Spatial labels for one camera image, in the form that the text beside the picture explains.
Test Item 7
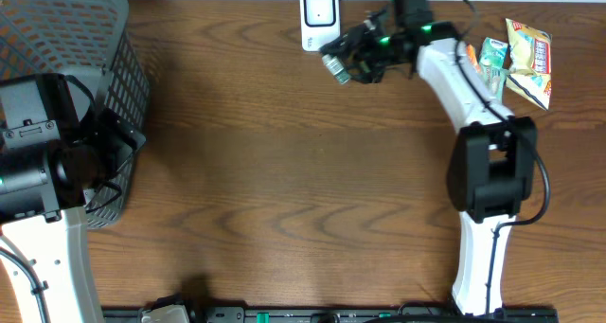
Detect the round clear packaged item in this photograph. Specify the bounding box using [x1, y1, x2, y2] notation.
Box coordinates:
[322, 54, 350, 84]

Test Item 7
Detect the orange tissue pack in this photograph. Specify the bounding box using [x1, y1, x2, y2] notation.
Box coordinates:
[466, 45, 482, 74]

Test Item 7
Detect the teal tissue pack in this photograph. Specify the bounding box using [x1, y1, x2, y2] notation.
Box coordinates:
[478, 37, 508, 68]

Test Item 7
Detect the yellow snack bag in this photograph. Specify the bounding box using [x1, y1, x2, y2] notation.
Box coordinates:
[506, 18, 552, 111]

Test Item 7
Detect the teal snack packet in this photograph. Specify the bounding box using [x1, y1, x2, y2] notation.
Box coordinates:
[481, 64, 508, 102]

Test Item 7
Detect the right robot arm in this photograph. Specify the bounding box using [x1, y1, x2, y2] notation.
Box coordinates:
[319, 20, 544, 318]

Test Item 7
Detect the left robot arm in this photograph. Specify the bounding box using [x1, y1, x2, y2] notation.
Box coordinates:
[1, 73, 146, 322]

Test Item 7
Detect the dark grey plastic basket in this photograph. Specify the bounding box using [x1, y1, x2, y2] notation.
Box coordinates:
[1, 0, 150, 228]

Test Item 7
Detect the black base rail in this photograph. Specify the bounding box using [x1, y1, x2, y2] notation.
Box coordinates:
[101, 305, 560, 323]

